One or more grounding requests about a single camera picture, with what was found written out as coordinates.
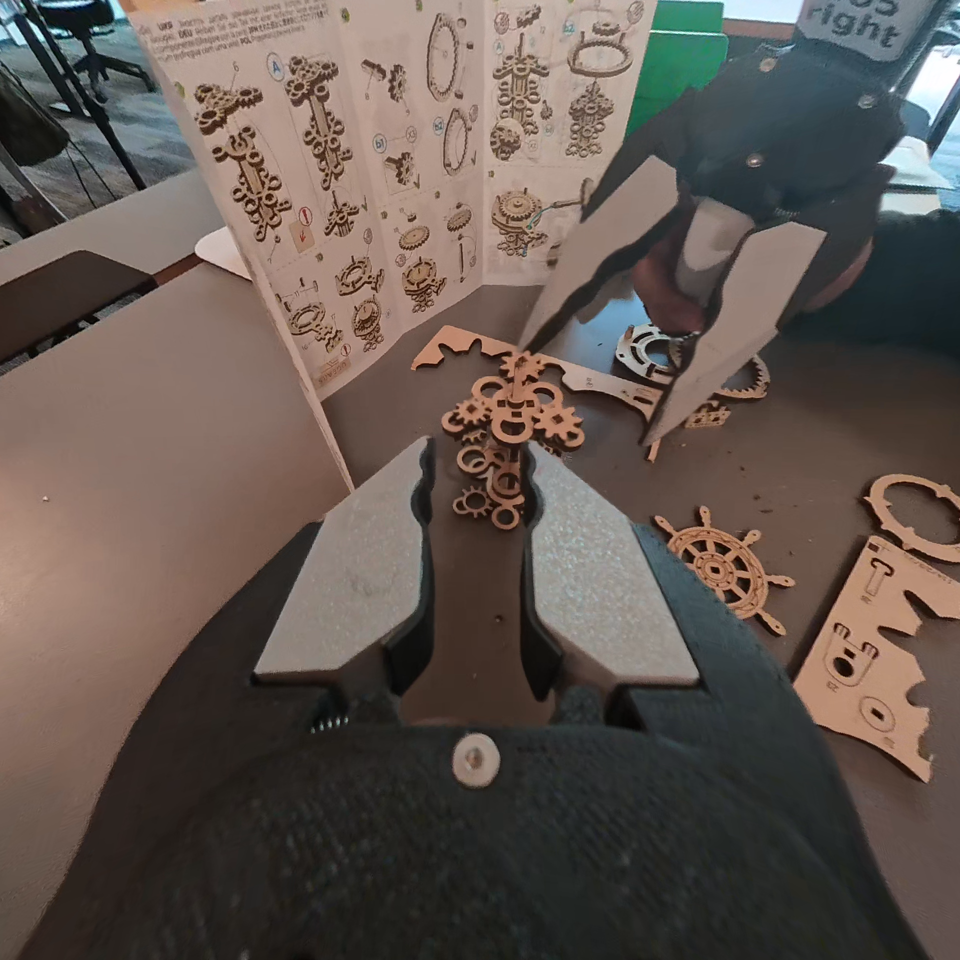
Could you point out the white flat card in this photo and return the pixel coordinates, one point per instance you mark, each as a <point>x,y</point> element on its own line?
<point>221,259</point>

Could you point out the wooden gear model assembly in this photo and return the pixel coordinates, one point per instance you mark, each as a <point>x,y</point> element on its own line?
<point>568,435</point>

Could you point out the person's right hand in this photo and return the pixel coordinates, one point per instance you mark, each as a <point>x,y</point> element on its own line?
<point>664,292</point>

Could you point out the person's right forearm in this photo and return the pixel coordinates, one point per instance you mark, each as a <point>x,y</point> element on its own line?
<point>915,292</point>

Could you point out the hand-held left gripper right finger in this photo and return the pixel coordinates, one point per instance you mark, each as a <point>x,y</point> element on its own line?
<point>607,600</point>

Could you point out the wooden sheet with slotted parts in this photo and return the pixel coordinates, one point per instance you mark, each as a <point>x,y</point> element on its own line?
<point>840,705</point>

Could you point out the black office chair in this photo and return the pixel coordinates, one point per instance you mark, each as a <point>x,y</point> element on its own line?
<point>90,45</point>

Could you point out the small notched wooden piece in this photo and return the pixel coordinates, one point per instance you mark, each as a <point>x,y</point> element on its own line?
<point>709,416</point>

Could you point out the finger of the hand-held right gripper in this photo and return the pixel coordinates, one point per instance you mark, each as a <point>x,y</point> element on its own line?
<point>750,300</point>
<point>600,247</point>

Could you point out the black tripod stand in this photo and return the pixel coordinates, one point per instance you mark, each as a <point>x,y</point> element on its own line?
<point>90,112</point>

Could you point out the wooden ship wheel part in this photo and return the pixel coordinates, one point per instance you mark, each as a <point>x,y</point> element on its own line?
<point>752,600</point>

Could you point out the dark brown chair seat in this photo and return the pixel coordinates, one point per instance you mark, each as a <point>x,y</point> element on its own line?
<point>67,300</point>

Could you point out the green plastic bin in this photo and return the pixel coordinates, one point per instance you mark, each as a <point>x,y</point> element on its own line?
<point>682,82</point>

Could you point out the folded assembly instruction sheet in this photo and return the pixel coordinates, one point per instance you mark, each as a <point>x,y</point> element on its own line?
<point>375,187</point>

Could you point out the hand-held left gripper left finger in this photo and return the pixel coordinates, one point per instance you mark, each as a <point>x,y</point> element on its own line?
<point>352,585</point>

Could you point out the jagged wooden sheet frame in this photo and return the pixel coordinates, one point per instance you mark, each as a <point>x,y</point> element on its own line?
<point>600,386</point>

